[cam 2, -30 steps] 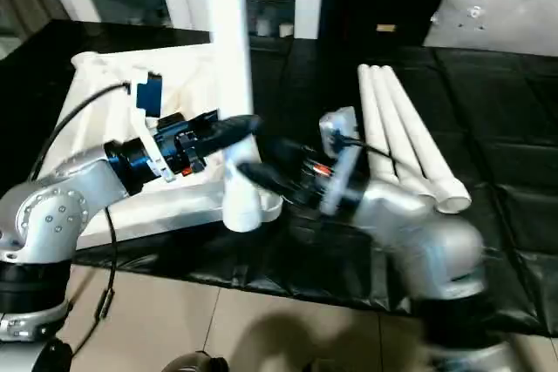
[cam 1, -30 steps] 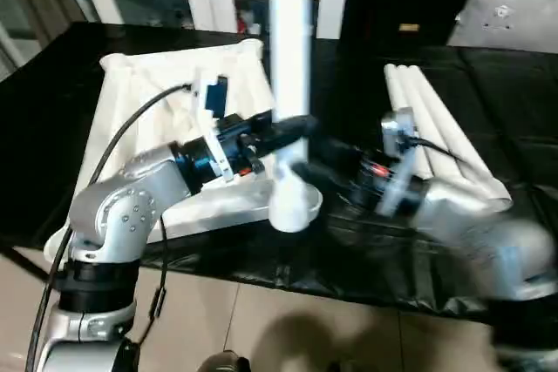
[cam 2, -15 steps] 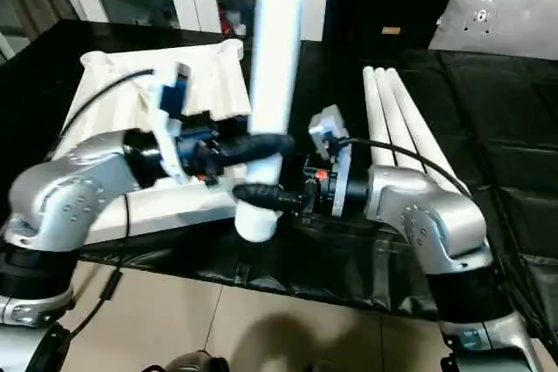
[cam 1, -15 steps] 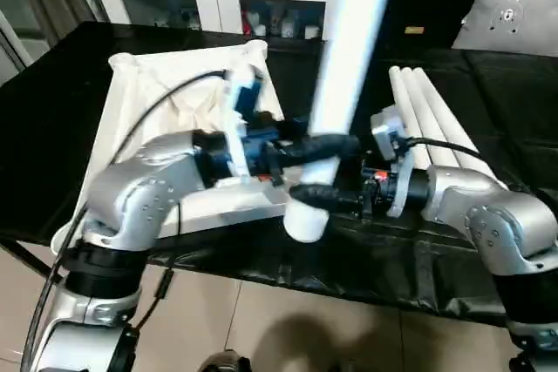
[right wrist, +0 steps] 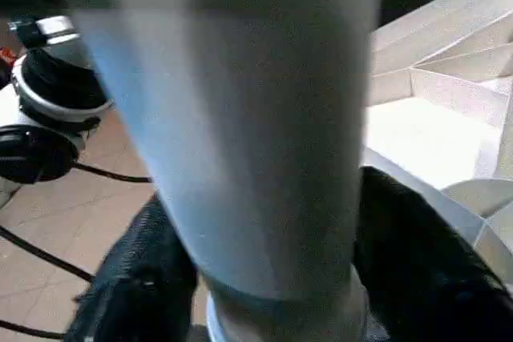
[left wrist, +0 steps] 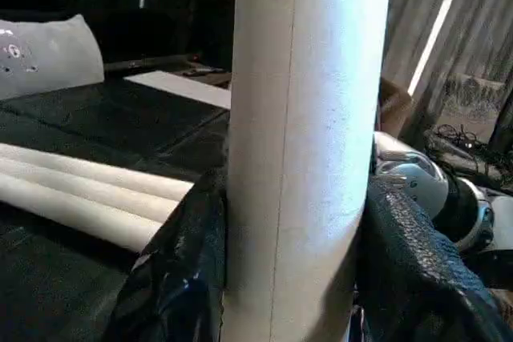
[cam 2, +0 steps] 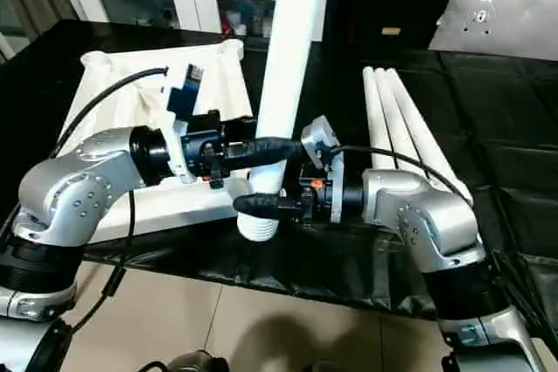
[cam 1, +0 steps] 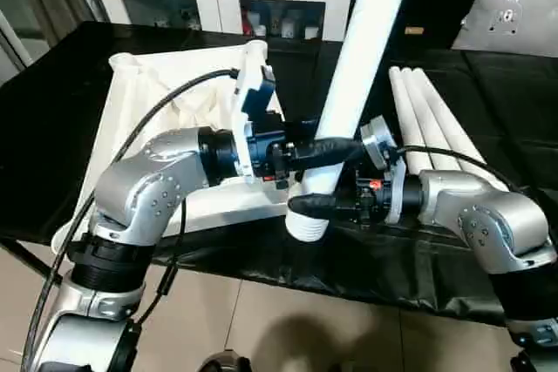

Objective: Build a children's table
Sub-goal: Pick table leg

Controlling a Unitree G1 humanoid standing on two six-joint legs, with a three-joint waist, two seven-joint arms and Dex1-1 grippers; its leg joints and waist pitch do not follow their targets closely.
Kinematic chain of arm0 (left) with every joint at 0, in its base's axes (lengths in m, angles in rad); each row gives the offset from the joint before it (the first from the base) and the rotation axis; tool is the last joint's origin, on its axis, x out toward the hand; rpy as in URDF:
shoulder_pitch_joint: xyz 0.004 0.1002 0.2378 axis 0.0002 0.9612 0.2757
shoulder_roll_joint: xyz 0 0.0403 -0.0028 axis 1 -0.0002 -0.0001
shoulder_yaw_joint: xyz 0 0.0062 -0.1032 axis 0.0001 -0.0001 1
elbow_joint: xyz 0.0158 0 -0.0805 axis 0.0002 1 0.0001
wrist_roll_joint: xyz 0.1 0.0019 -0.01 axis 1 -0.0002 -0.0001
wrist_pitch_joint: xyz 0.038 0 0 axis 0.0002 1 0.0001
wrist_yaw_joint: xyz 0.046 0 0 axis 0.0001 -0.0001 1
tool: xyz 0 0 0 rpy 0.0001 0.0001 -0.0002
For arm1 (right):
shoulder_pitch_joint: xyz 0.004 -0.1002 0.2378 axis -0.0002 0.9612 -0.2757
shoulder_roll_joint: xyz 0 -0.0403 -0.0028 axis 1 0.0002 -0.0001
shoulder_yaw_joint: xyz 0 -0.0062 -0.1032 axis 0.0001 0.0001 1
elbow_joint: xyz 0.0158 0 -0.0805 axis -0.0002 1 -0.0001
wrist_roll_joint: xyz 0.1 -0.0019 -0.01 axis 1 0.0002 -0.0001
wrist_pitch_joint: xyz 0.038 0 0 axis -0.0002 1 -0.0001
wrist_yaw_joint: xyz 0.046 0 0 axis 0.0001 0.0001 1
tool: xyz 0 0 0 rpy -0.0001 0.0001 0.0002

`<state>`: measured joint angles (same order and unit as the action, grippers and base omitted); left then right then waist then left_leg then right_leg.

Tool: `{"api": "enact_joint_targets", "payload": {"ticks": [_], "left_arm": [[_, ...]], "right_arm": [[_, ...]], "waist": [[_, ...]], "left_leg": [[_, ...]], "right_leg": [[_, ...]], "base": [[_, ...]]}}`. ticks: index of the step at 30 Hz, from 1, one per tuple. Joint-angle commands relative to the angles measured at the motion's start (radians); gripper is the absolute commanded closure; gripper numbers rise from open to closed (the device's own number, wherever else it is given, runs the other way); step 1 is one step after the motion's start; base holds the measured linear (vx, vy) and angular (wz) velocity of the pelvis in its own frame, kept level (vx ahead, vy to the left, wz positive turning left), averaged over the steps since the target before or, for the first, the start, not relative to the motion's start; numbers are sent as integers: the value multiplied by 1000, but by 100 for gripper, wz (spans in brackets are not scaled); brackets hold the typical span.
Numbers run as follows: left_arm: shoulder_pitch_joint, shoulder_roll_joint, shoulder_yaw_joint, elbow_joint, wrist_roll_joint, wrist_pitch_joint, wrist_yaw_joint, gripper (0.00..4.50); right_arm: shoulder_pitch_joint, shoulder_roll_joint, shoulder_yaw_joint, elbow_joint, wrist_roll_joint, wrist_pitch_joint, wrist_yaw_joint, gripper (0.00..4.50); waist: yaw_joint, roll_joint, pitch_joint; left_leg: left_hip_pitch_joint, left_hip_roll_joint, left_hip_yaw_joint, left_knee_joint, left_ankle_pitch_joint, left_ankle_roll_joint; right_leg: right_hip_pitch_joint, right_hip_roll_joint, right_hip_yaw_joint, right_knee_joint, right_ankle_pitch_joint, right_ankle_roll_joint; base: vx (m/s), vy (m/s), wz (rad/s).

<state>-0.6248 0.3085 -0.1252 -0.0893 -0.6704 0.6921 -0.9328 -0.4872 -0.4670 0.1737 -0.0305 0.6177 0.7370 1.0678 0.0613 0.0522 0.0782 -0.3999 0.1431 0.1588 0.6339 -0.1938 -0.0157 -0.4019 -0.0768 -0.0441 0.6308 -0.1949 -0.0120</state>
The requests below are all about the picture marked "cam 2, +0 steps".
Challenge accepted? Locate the white plastic table top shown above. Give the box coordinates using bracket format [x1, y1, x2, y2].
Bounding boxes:
[55, 38, 259, 245]

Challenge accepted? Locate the white plastic table leg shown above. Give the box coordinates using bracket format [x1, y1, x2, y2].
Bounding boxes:
[236, 0, 331, 243]
[384, 66, 475, 207]
[373, 65, 441, 181]
[362, 65, 396, 171]

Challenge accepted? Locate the left robot leg dark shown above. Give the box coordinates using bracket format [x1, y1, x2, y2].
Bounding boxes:
[167, 348, 228, 372]

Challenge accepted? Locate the black work mat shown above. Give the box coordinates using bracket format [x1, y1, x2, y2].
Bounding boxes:
[0, 18, 558, 319]

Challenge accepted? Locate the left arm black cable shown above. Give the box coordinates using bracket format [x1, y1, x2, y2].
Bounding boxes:
[51, 65, 170, 160]

